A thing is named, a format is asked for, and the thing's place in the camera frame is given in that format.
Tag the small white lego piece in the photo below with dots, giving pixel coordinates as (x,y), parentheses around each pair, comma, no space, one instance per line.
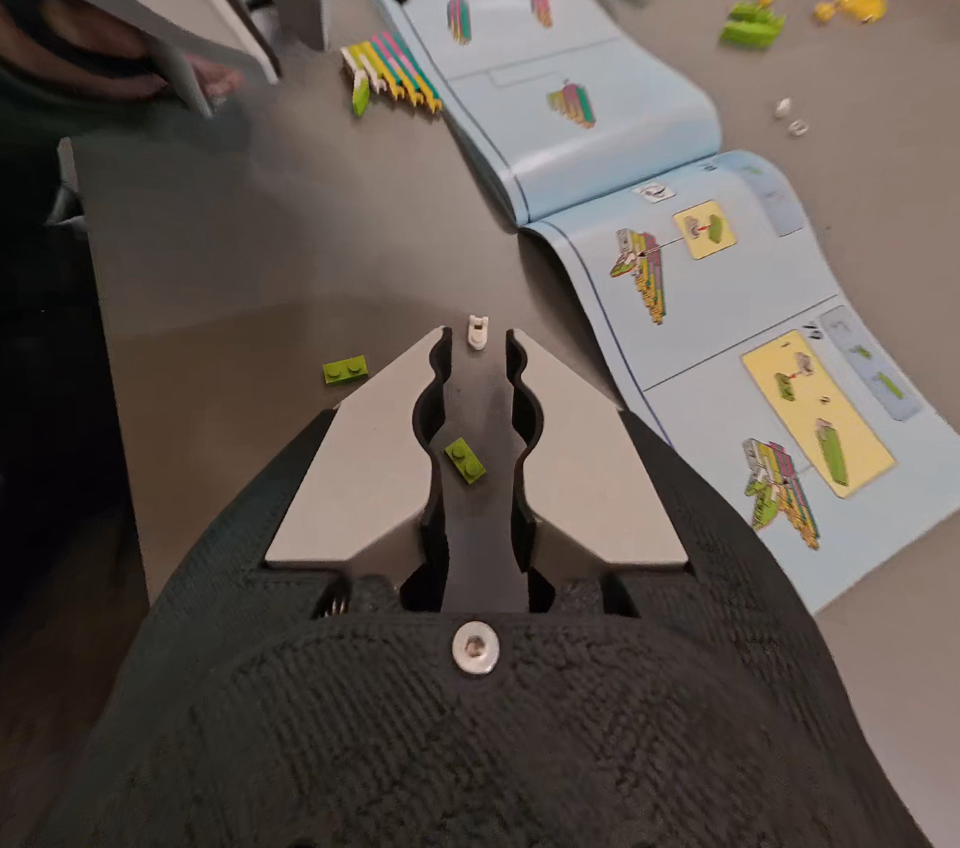
(478,331)

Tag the light blue instruction booklet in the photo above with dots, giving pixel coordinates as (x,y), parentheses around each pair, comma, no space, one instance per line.
(637,136)

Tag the lime green lego brick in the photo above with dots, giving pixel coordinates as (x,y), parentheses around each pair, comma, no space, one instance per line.
(750,29)

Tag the striped lego wing assembly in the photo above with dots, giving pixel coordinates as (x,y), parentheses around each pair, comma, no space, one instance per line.
(394,74)

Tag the lime green lego plate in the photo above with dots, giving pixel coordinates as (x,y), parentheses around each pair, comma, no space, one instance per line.
(465,460)
(346,370)

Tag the large yellow lego piece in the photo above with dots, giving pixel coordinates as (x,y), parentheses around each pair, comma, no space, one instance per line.
(855,5)

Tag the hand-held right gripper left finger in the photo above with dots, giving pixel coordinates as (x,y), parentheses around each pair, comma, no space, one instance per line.
(360,481)

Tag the person's left hand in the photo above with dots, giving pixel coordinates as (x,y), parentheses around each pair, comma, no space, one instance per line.
(97,57)

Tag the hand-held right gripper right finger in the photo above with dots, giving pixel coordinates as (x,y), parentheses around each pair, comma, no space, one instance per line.
(600,481)

